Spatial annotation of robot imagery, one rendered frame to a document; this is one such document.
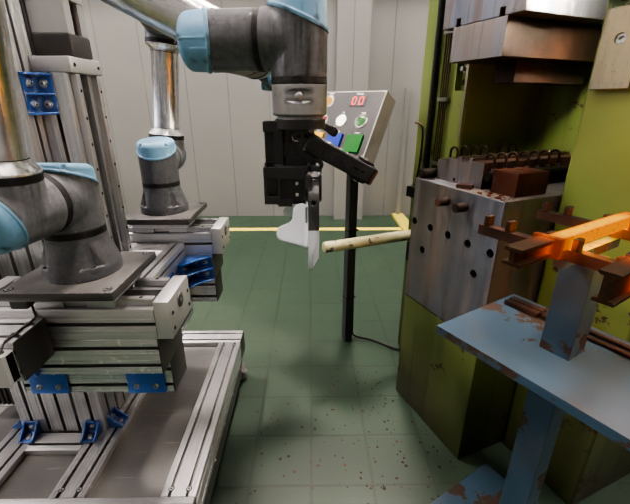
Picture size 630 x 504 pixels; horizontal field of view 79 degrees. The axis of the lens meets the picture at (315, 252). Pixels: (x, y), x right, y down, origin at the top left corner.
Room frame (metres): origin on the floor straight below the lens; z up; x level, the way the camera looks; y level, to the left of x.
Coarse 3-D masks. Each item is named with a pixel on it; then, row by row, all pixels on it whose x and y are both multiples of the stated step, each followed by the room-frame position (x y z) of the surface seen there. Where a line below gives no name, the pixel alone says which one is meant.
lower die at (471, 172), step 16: (448, 160) 1.27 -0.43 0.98; (480, 160) 1.18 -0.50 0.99; (496, 160) 1.18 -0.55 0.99; (512, 160) 1.18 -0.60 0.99; (544, 160) 1.22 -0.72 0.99; (560, 160) 1.25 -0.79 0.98; (448, 176) 1.26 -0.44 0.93; (464, 176) 1.19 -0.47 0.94; (480, 176) 1.13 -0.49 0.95; (560, 176) 1.26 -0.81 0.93
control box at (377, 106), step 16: (336, 96) 1.73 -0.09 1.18; (352, 96) 1.67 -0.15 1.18; (368, 96) 1.62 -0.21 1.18; (384, 96) 1.57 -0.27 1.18; (336, 112) 1.68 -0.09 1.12; (352, 112) 1.63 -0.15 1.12; (368, 112) 1.58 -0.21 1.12; (384, 112) 1.57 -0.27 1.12; (352, 128) 1.59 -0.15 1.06; (368, 128) 1.54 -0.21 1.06; (384, 128) 1.58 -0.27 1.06; (368, 144) 1.50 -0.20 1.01
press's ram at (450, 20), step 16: (448, 0) 1.35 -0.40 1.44; (464, 0) 1.28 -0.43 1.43; (480, 0) 1.22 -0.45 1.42; (496, 0) 1.17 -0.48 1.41; (512, 0) 1.12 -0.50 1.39; (528, 0) 1.08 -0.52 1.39; (544, 0) 1.10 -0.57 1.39; (560, 0) 1.13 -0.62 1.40; (576, 0) 1.15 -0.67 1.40; (592, 0) 1.17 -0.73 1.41; (448, 16) 1.34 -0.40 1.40; (464, 16) 1.27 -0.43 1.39; (480, 16) 1.22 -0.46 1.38; (496, 16) 1.16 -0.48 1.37; (528, 16) 1.15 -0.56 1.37; (544, 16) 1.15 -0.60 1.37; (560, 16) 1.15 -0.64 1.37; (576, 16) 1.16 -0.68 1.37; (592, 16) 1.18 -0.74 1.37
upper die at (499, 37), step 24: (480, 24) 1.21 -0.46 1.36; (504, 24) 1.13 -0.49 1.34; (528, 24) 1.16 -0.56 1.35; (552, 24) 1.19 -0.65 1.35; (576, 24) 1.23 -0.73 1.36; (456, 48) 1.29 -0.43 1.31; (480, 48) 1.20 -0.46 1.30; (504, 48) 1.13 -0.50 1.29; (528, 48) 1.16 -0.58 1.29; (552, 48) 1.20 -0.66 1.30; (576, 48) 1.24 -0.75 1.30
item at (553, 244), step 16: (592, 224) 0.67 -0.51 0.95; (608, 224) 0.67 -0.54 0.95; (624, 224) 0.70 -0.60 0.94; (528, 240) 0.57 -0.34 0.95; (544, 240) 0.57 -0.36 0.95; (560, 240) 0.57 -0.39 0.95; (592, 240) 0.64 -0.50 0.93; (512, 256) 0.54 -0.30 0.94; (528, 256) 0.55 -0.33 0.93; (544, 256) 0.56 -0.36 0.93; (560, 256) 0.57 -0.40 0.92
